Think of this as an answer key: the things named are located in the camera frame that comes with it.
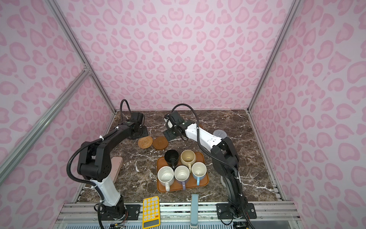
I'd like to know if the woven rattan coaster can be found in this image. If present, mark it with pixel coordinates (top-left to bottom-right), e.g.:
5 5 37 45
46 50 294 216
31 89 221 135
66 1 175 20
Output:
138 136 153 149

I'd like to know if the dark wooden coaster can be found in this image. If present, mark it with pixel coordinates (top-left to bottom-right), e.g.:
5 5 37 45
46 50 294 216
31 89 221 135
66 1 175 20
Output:
152 136 169 150

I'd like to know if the black mug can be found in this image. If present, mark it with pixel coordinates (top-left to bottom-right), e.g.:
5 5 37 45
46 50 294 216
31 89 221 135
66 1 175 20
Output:
164 149 179 170

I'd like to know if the cream yellow mug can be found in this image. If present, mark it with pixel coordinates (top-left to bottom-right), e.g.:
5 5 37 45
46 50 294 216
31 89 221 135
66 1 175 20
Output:
180 150 196 172

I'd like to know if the grey round coaster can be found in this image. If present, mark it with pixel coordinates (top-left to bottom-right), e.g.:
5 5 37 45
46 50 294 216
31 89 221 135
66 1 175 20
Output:
213 129 228 139

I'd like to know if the white mug blue handle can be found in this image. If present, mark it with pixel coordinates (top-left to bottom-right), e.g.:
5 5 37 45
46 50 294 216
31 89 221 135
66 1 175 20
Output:
192 162 207 186

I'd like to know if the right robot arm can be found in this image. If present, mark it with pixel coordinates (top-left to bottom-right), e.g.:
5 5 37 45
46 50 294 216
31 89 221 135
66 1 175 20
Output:
164 111 248 219

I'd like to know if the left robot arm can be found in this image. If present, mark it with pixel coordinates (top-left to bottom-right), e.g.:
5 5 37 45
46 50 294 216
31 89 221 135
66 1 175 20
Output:
77 112 147 219

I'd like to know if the pink pencil case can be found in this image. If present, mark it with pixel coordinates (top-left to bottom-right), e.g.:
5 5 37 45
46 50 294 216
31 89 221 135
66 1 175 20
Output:
110 156 124 183

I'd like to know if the orange wooden tray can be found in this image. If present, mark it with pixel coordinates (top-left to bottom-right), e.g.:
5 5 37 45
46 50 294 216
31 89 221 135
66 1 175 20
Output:
156 151 210 193

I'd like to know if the clear tape roll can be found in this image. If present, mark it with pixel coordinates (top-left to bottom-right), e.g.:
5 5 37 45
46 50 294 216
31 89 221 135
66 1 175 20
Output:
220 176 226 187

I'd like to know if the yellow calculator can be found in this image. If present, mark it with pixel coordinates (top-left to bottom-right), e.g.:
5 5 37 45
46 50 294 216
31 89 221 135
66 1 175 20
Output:
142 196 161 229

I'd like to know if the light blue bar tool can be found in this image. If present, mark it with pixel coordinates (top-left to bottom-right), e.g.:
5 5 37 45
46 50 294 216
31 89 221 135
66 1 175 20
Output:
190 194 199 229

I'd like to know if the white mug purple handle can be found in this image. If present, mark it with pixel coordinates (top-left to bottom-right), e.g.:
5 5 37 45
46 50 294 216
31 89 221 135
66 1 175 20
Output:
174 165 190 190

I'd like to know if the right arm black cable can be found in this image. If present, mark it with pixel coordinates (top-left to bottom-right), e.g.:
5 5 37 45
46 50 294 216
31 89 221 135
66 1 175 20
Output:
171 103 246 207

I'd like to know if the aluminium diagonal frame bar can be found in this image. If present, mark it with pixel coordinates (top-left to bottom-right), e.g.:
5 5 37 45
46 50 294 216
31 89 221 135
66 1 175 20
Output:
1 68 90 184

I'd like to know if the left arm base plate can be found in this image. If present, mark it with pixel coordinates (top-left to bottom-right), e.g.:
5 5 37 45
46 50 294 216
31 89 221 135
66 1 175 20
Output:
101 204 140 221

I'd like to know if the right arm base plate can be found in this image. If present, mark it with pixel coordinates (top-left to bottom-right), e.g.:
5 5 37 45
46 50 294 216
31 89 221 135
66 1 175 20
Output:
216 203 257 219

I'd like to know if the aluminium front rail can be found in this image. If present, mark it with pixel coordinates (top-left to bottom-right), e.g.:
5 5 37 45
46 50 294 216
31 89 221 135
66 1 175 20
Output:
53 201 304 229

